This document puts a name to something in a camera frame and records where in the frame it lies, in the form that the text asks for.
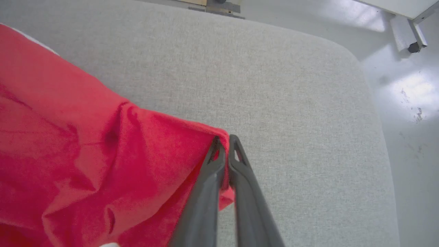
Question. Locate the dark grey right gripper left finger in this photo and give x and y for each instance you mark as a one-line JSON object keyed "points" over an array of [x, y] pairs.
{"points": [[205, 206]]}

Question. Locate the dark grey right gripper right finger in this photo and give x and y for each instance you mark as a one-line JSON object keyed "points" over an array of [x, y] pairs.
{"points": [[248, 206]]}

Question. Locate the red garment with white trim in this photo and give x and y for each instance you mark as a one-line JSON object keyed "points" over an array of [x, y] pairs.
{"points": [[68, 154]]}

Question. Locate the grey fabric cushion surface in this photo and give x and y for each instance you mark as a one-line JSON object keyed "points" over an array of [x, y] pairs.
{"points": [[247, 75]]}

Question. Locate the black caster wheel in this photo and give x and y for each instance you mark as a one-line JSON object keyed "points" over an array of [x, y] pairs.
{"points": [[414, 47]]}

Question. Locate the white furniture leg with caster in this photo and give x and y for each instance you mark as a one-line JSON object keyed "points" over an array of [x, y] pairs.
{"points": [[411, 20]]}

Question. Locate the grey metal base plate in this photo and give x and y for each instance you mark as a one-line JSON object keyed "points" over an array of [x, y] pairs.
{"points": [[223, 8]]}

